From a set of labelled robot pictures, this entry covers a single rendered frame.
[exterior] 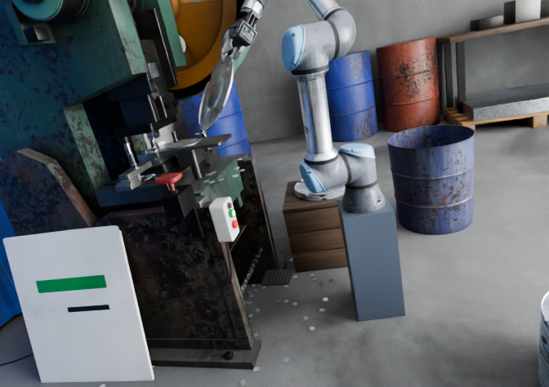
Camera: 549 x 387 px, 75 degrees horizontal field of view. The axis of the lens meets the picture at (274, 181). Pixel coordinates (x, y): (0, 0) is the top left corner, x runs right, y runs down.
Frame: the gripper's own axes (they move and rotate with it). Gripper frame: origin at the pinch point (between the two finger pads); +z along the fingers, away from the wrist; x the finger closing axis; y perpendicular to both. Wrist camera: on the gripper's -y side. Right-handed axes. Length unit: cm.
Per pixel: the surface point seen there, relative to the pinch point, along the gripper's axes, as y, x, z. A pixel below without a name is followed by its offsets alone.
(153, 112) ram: -8.7, -11.7, 28.2
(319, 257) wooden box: 4, 86, 51
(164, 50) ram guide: -15.2, -16.5, 4.5
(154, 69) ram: -13.9, -16.8, 13.3
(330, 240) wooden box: 9, 83, 42
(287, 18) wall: -220, 141, -190
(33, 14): -3, -54, 23
